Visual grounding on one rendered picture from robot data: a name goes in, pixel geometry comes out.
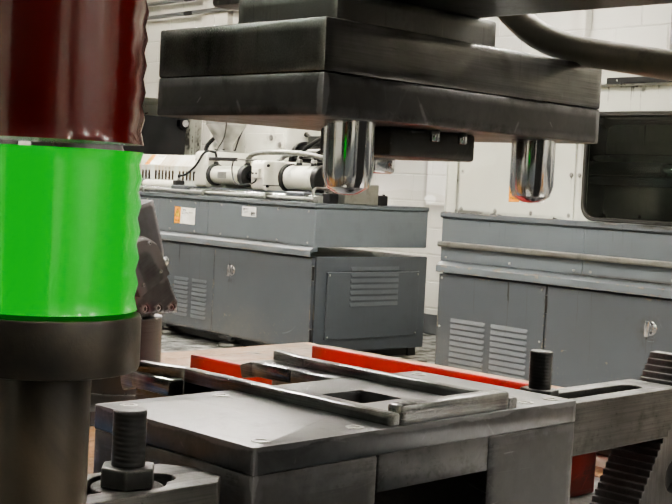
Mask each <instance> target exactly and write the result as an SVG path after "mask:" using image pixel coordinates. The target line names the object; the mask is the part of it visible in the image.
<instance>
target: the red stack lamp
mask: <svg viewBox="0 0 672 504"><path fill-rule="evenodd" d="M148 17H149V8H148V3H147V0H0V139H1V140H16V141H32V142H49V143H68V144H89V145H114V146H144V143H143V138H142V134H141V131H142V128H143V124H144V121H145V116H144V111H143V107H142V105H143V102H144V98H145V95H146V89H145V85H144V80H143V79H144V76H145V72H146V69H147V62H146V58H145V50H146V46H147V43H148V35H147V31H146V23H147V20H148Z"/></svg>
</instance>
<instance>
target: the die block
mask: <svg viewBox="0 0 672 504"><path fill-rule="evenodd" d="M573 437H574V423H573V422H569V423H563V424H557V425H551V426H545V427H539V428H533V429H527V430H521V431H516V432H510V433H504V434H498V435H492V436H486V437H480V438H474V439H468V440H463V441H457V442H451V443H445V444H439V445H433V446H427V447H421V448H415V449H409V450H404V451H398V452H392V453H386V454H380V455H374V456H368V457H362V458H356V459H350V460H345V461H339V462H333V463H327V464H321V465H315V466H309V467H303V468H297V469H291V470H286V471H280V472H274V473H268V474H262V475H256V476H252V475H249V474H245V473H242V472H239V471H235V470H232V469H229V468H226V467H222V466H219V465H216V464H212V463H209V462H206V461H202V460H199V459H196V458H192V457H189V456H186V455H182V454H179V453H176V452H172V451H169V450H166V449H162V448H159V447H156V446H152V445H149V444H146V457H145V461H146V462H152V463H154V464H169V465H179V466H189V467H193V468H196V469H200V470H203V471H206V472H209V473H212V474H216V475H219V476H220V477H221V478H220V500H219V504H569V503H570V486H571V470H572V453H573ZM111 452H112V433H109V432H106V431H103V430H99V429H96V430H95V442H94V467H93V473H100V472H101V468H102V466H103V463H104V462H105V461H111Z"/></svg>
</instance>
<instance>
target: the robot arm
mask: <svg viewBox="0 0 672 504"><path fill-rule="evenodd" d="M30 142H31V145H34V146H53V147H71V148H87V149H103V150H117V151H124V149H123V146H114V145H89V144H68V143H49V142H32V141H30ZM140 201H141V209H140V212H139V216H138V223H139V227H140V235H139V238H138V241H137V249H138V254H139V260H138V264H137V267H136V270H135V271H136V276H137V280H138V286H137V290H136V293H135V296H134V297H135V302H136V307H137V310H136V312H138V313H140V315H141V318H142V319H141V343H140V361H141V360H147V361H154V362H160V363H161V339H162V315H160V313H176V312H177V299H176V297H175V294H174V292H173V289H172V287H171V284H170V282H169V280H168V277H167V276H168V275H169V274H170V273H169V271H168V268H167V266H166V264H165V261H164V250H163V244H162V240H161V235H160V230H159V225H158V221H157V216H156V211H155V206H154V201H153V200H142V199H141V198H140ZM135 393H136V389H128V390H124V389H122V385H121V376H118V377H112V378H105V379H95V380H91V402H90V426H95V404H99V403H109V402H118V401H128V400H135Z"/></svg>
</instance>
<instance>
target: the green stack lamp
mask: <svg viewBox="0 0 672 504"><path fill-rule="evenodd" d="M143 154H144V153H141V152H130V151H117V150H103V149H87V148H71V147H53V146H34V145H13V144H0V314H4V315H19V316H43V317H91V316H110V315H120V314H127V313H132V312H135V311H136V310H137V307H136V302H135V297H134V296H135V293H136V290H137V286H138V280H137V276H136V271H135V270H136V267H137V264H138V260H139V254H138V249H137V241H138V238H139V235H140V227H139V223H138V216H139V212H140V209H141V201H140V196H139V190H140V186H141V183H142V180H143V179H142V174H141V169H140V164H141V160H142V157H143Z"/></svg>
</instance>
